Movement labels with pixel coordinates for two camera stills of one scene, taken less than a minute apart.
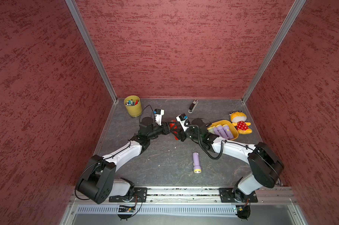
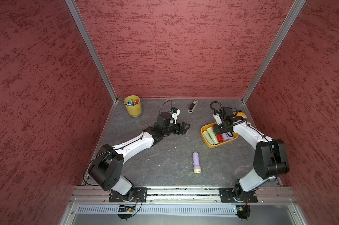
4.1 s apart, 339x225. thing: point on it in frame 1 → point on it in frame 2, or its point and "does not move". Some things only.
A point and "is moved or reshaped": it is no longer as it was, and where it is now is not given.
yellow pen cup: (133, 105) does not move
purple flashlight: (222, 131) is moved or reshaped
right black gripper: (181, 135) → (217, 131)
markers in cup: (130, 103) does not move
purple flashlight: (216, 131) is moved or reshaped
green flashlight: (211, 130) does not move
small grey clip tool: (193, 106) does not move
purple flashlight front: (197, 168) does not move
